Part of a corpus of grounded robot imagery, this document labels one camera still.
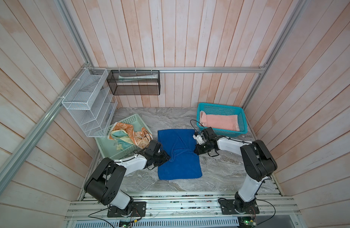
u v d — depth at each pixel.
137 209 0.73
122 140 0.92
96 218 0.70
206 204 0.77
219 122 1.10
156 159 0.78
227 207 0.73
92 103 0.72
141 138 0.92
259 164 0.49
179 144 0.98
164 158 0.80
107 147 0.96
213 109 1.22
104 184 0.45
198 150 0.84
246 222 0.71
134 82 1.04
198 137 0.90
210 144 0.73
